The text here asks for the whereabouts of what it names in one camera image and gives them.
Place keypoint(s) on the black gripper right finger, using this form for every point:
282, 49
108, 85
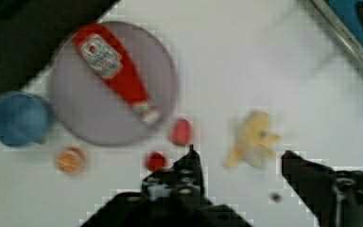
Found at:
335, 197

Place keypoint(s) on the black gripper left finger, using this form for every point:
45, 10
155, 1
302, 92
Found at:
169, 197

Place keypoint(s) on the yellow peeled toy banana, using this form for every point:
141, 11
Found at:
254, 142

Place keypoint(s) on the small red strawberry toy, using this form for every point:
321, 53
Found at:
155, 161

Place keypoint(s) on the large red strawberry toy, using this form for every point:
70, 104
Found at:
181, 132

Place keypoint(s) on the orange slice toy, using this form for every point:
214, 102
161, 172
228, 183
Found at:
70, 160

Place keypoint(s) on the grey round plate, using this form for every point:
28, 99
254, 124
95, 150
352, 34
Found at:
91, 111

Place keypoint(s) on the red ketchup bottle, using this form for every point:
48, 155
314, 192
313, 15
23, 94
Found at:
110, 61

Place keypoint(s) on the blue cup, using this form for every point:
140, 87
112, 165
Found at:
24, 119

